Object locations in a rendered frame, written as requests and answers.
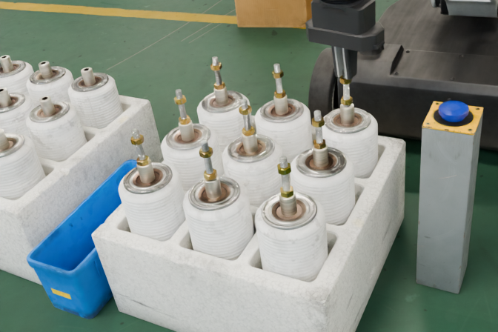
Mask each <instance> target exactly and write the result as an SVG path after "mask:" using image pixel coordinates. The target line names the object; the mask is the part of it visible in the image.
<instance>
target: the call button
mask: <svg viewBox="0 0 498 332"><path fill-rule="evenodd" d="M468 113H469V107H468V106H467V104H465V103H463V102H460V101H447V102H443V103H442V104H441V105H440V106H439V115H440V116H441V117H442V118H443V119H444V120H445V121H448V122H460V121H462V120H463V119H464V118H465V117H466V116H467V115H468Z"/></svg>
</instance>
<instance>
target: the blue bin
mask: <svg viewBox="0 0 498 332"><path fill-rule="evenodd" d="M136 164H137V162H136V160H133V159H131V160H127V161H125V162H124V163H123V164H122V165H120V166H119V167H118V168H117V169H116V170H115V171H114V172H113V173H112V174H111V175H110V176H109V177H108V178H107V179H106V180H105V181H104V182H102V183H101V184H100V185H99V186H98V187H97V188H96V189H95V190H94V191H93V192H92V193H91V194H90V195H89V196H88V197H87V198H86V199H85V200H84V201H83V202H82V203H81V204H80V205H79V206H78V207H77V208H76V209H75V210H74V211H73V212H72V213H71V214H70V215H69V216H67V217H66V218H65V219H64V220H63V221H62V222H61V223H60V224H59V225H58V226H57V227H56V228H55V229H54V230H53V231H52V232H51V233H49V234H48V235H47V236H46V237H45V238H44V239H43V240H42V241H41V242H40V243H39V244H38V245H37V246H36V247H35V248H34V249H33V250H32V251H31V252H29V254H28V255H27V258H26V260H27V262H28V265H29V266H30V267H31V268H33V269H34V271H35V272H36V274H37V276H38V278H39V280H40V282H41V283H42V285H43V287H44V289H45V291H46V293H47V295H48V296H49V298H50V301H51V302H52V304H53V306H54V307H55V308H58V309H61V310H63V311H67V312H69V313H72V314H75V315H77V316H80V317H83V318H85V319H92V318H94V317H95V316H96V315H97V314H98V313H99V311H100V310H101V309H102V308H103V307H104V306H105V305H106V304H107V302H108V301H109V300H110V298H111V297H112V296H113V293H112V290H111V289H110V285H109V282H108V280H107V277H106V274H105V272H104V268H103V267H102V263H101V260H100V258H99V255H98V252H97V250H96V246H95V244H94V242H93V238H92V233H93V232H94V231H95V230H96V229H97V228H98V227H99V226H100V225H102V224H104V222H105V221H106V219H107V218H108V217H109V216H110V215H111V214H112V213H113V212H114V211H115V209H116V208H117V207H118V206H120V204H121V203H122V201H121V198H120V195H119V184H120V182H121V180H122V179H123V178H124V176H125V175H126V174H127V173H128V172H129V171H130V170H132V169H133V168H135V167H137V165H136Z"/></svg>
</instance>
